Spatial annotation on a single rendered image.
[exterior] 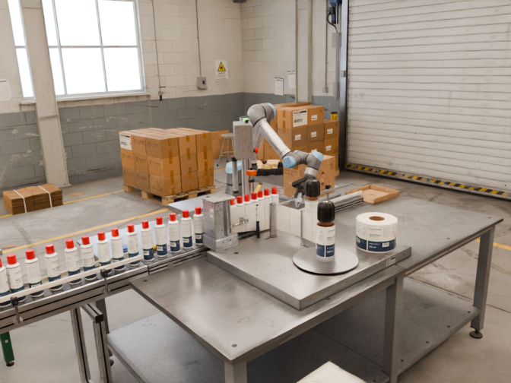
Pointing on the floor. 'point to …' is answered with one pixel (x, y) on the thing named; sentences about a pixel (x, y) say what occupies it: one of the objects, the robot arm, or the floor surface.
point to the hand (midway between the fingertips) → (296, 204)
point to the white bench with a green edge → (330, 375)
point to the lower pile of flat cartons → (32, 198)
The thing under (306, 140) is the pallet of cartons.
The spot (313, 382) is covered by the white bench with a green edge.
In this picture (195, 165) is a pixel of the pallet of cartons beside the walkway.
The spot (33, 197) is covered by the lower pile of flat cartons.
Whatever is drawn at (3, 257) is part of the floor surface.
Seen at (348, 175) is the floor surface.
